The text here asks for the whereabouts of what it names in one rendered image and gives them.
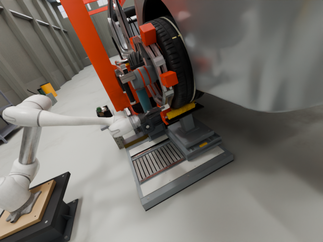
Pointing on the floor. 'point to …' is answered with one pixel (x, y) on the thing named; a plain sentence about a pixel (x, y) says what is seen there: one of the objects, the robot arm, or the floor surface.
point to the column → (119, 141)
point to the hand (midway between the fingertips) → (164, 107)
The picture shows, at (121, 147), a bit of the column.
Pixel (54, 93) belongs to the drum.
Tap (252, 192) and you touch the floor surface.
